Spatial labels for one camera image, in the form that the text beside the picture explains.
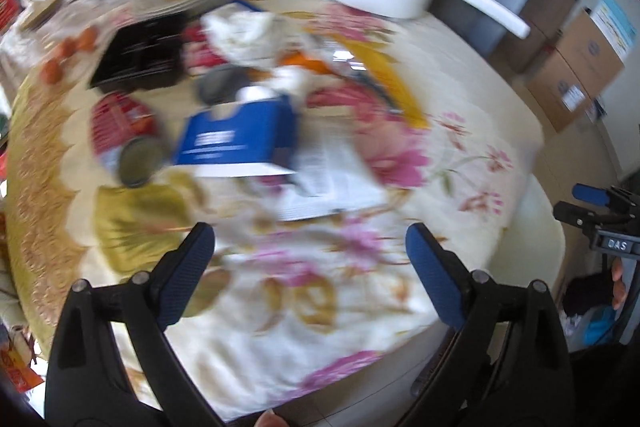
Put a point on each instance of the yellow snack wrapper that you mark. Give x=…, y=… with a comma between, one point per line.
x=390, y=77

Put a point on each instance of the blue cardboard box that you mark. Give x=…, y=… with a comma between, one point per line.
x=235, y=142

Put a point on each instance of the small red tomato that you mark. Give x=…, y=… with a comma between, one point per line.
x=70, y=48
x=87, y=38
x=51, y=71

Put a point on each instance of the black plastic tray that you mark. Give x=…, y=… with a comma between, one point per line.
x=140, y=52

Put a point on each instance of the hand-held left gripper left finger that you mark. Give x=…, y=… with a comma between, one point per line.
x=186, y=272

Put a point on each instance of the large cardboard box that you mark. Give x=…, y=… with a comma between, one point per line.
x=580, y=62

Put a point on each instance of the red drink can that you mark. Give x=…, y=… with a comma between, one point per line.
x=117, y=122

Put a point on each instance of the person's right hand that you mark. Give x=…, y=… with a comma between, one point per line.
x=618, y=282

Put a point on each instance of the crumpled white tissue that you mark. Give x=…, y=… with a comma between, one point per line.
x=240, y=34

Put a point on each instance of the orange peel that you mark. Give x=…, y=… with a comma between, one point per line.
x=305, y=62

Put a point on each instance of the dark grey round object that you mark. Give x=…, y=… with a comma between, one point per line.
x=220, y=84

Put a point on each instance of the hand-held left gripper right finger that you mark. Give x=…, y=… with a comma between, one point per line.
x=435, y=277

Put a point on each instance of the white paper leaflet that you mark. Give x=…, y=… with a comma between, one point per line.
x=330, y=179

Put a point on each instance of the person's left hand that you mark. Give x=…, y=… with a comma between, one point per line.
x=271, y=420

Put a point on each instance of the red packets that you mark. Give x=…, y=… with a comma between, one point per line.
x=7, y=7

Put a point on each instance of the glass jar with wooden lid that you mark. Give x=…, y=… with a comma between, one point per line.
x=42, y=9

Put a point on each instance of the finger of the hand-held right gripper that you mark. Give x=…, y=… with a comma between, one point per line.
x=590, y=194
x=572, y=213

